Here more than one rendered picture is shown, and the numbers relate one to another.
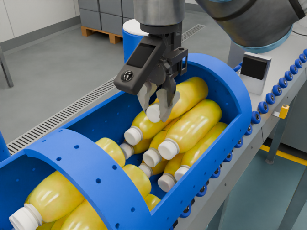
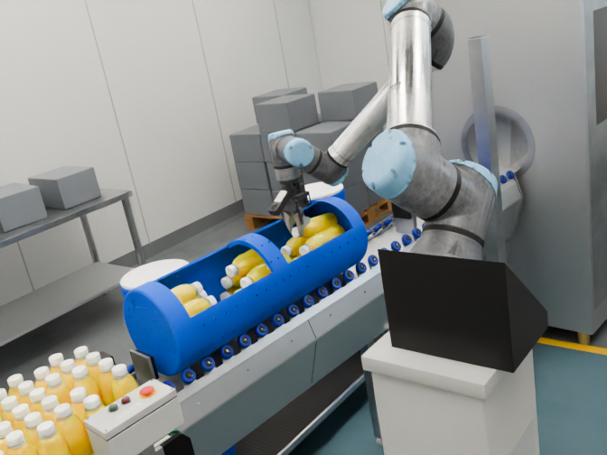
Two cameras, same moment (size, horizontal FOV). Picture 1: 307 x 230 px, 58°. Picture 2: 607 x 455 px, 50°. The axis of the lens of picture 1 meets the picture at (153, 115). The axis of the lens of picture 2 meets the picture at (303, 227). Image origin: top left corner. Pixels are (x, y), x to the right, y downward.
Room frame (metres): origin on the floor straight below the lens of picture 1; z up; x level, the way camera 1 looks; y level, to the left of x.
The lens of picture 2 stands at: (-1.69, -0.38, 1.92)
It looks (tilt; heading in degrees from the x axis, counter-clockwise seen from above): 18 degrees down; 9
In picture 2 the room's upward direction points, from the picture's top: 10 degrees counter-clockwise
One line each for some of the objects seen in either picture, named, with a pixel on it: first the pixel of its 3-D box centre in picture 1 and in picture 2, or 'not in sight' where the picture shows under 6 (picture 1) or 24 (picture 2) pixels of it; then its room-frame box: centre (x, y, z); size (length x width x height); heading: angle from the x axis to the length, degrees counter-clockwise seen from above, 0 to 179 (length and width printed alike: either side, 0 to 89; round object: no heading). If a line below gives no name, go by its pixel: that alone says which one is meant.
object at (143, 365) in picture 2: not in sight; (146, 370); (-0.07, 0.42, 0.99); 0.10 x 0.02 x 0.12; 52
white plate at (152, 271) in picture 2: not in sight; (155, 273); (0.61, 0.60, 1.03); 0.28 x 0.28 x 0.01
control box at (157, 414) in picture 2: not in sight; (135, 421); (-0.41, 0.32, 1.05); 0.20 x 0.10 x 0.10; 142
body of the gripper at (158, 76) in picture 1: (161, 50); (294, 193); (0.52, -0.02, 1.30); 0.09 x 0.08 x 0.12; 143
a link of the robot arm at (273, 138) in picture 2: not in sight; (283, 148); (0.51, -0.01, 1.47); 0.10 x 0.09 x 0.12; 28
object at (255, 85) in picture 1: (252, 74); (404, 216); (0.99, -0.39, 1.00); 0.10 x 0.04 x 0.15; 52
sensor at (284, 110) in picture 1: (276, 108); not in sight; (0.87, -0.46, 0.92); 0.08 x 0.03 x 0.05; 52
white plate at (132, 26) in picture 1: (148, 26); (316, 190); (1.49, 0.03, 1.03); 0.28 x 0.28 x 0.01
